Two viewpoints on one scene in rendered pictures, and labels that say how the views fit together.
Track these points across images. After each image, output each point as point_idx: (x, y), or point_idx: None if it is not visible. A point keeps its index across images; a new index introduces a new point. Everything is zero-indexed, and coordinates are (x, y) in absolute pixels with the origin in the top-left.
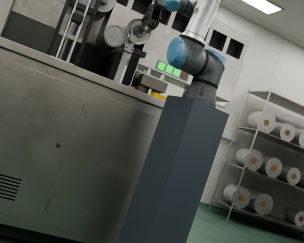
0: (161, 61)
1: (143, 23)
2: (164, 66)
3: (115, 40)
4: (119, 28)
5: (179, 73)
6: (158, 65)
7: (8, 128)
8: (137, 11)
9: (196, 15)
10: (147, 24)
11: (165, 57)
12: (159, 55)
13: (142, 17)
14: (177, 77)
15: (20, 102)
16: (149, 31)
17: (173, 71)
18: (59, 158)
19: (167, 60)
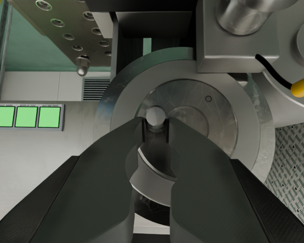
0: (52, 128)
1: (229, 182)
2: (40, 118)
3: None
4: None
5: None
6: (58, 115)
7: None
8: (152, 234)
9: None
10: (172, 191)
11: (44, 144)
12: (61, 142)
13: (140, 225)
14: None
15: None
16: (112, 136)
17: (13, 114)
18: None
19: (38, 136)
